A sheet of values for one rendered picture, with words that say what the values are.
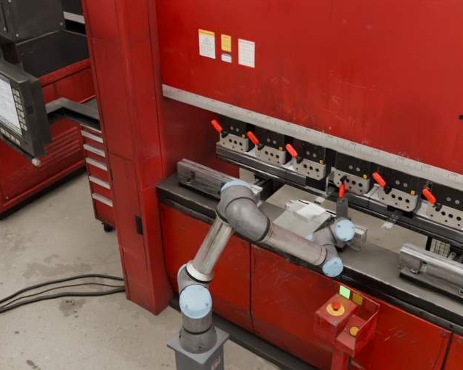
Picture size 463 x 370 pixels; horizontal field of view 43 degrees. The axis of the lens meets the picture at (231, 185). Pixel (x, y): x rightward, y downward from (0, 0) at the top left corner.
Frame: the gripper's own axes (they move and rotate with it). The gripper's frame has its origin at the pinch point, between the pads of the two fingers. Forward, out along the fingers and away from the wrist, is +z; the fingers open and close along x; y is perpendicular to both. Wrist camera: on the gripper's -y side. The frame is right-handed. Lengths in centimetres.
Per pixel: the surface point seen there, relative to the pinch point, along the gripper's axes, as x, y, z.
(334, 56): -8, -64, -35
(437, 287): 39, 24, -21
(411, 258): 29.7, 14.5, -13.1
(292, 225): -20.1, 4.6, -6.4
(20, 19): -130, -74, -37
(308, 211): -13.2, -1.3, 3.3
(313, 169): -12.3, -20.3, -7.7
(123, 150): -105, -25, 25
